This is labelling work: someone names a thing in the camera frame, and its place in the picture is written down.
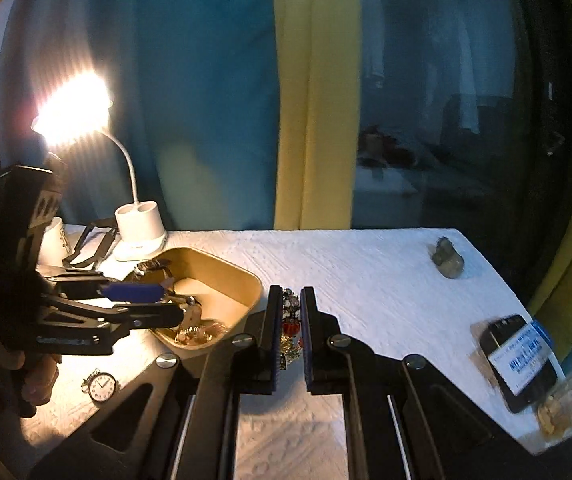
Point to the black phone with label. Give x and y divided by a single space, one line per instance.
521 365

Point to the dark wristwatch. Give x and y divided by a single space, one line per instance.
155 267

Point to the silver jewelry piece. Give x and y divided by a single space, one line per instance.
191 314

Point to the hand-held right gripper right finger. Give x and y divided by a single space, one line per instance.
309 336

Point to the white textured table cover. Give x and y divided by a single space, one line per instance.
381 290

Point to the clear plastic bag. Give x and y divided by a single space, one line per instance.
563 407

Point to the person's left hand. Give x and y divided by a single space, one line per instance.
31 375

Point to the white cup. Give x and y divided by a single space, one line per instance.
55 242

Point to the small round pocket watch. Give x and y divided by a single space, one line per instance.
102 388

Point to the grey-brown stone figurine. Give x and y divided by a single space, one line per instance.
448 259

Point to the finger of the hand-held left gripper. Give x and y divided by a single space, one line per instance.
158 317
133 291

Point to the blue curtain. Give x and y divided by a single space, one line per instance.
191 85

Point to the yellow curtain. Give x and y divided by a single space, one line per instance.
316 95

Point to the gold rectangular tray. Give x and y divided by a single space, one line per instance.
216 280

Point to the white desk lamp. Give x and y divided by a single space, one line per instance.
138 225

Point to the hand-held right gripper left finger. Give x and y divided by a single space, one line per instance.
275 321

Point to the pile of gold jewelry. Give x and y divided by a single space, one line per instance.
198 334

